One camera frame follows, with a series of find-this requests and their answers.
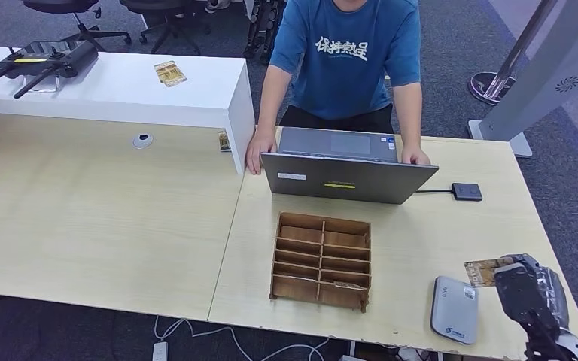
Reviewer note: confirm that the person's right hand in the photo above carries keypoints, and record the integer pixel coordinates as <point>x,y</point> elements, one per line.
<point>260,148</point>

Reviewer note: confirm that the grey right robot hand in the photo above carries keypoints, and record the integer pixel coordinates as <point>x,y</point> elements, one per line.
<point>528,299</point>

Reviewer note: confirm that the person's left hand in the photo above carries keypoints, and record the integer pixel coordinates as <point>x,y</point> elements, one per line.
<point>415,156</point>

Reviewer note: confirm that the gold ID card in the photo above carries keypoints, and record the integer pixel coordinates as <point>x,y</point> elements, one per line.
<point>481,273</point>

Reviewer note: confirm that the grey card reader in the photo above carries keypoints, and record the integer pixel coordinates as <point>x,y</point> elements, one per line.
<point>453,311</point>

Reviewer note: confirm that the wooden card organizer box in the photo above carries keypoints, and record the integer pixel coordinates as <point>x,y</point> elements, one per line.
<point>319,259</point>

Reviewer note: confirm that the gold room key card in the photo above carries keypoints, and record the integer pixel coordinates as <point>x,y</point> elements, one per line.
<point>349,286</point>

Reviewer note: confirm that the person's right forearm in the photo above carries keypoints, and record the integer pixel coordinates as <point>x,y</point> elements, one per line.
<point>274,98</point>

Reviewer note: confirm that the person's left forearm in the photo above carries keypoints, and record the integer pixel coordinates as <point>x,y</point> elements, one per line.
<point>408,115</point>

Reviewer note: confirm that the person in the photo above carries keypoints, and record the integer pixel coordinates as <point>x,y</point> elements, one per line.
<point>344,74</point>

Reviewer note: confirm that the small black hub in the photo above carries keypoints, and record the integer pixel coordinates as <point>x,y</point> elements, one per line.
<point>467,192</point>

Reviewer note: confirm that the grey laptop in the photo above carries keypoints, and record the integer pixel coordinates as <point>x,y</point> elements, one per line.
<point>344,180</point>

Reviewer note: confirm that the white desk shelf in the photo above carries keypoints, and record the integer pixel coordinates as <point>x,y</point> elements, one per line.
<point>119,95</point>

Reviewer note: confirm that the grey kiosk stand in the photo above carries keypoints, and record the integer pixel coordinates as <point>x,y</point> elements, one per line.
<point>553,74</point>

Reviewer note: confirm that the black office chair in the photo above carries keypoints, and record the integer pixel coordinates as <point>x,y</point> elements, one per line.
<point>159,6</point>
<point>59,5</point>

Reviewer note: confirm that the black controller with antennas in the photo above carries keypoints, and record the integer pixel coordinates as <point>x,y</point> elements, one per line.
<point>55,60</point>

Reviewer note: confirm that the white power strip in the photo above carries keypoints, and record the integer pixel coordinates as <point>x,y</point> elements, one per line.
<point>160,352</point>

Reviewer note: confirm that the clear acrylic stand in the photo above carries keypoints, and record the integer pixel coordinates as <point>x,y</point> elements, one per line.
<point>35,90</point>

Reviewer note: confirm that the chrome stanchion post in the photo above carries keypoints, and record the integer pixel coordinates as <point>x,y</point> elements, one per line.
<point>482,83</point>

